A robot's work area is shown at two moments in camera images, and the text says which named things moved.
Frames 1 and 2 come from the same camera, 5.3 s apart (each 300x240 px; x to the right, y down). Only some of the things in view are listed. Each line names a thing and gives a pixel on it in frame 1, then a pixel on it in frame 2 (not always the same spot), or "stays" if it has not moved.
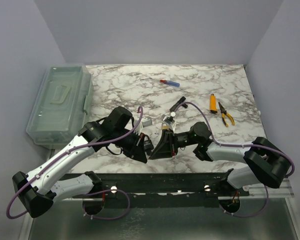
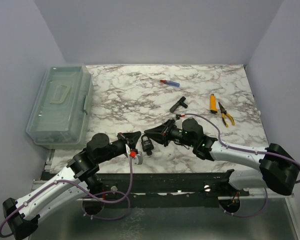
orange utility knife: [213, 103] stays
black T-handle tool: [182, 99] stays
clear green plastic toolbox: [63, 105] stays
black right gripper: [167, 147] → [161, 134]
